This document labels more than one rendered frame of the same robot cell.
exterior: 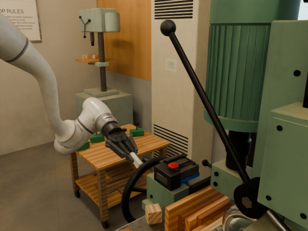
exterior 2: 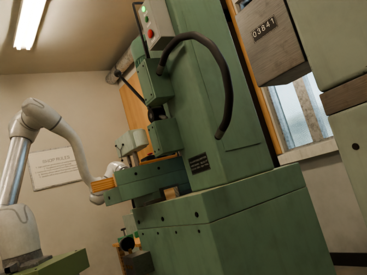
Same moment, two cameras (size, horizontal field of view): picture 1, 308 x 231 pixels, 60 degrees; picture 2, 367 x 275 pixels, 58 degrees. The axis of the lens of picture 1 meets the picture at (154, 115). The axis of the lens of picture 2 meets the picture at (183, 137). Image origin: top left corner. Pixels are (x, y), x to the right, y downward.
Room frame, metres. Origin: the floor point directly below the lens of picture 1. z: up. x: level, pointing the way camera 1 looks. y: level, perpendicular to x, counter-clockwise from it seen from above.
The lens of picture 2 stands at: (-0.83, -0.37, 0.83)
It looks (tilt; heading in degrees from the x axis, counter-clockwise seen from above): 8 degrees up; 5
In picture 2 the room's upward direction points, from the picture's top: 16 degrees counter-clockwise
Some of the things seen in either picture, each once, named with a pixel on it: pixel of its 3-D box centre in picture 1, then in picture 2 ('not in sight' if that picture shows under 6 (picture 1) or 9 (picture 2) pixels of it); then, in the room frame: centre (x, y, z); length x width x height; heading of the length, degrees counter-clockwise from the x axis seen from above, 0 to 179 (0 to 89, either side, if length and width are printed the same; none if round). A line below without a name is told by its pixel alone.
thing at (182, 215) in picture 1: (205, 209); not in sight; (0.62, -0.14, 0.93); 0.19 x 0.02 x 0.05; 127
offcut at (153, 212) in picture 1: (153, 213); not in sight; (0.61, 0.00, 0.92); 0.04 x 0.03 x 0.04; 106
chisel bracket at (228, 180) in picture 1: (239, 185); not in sight; (0.59, -0.22, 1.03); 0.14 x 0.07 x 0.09; 37
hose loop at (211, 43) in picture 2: not in sight; (194, 88); (0.19, -0.35, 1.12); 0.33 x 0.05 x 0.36; 37
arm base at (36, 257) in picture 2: not in sight; (21, 262); (0.52, 0.56, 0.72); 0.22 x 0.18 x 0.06; 7
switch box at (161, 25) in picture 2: not in sight; (156, 23); (0.26, -0.29, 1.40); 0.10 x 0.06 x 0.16; 37
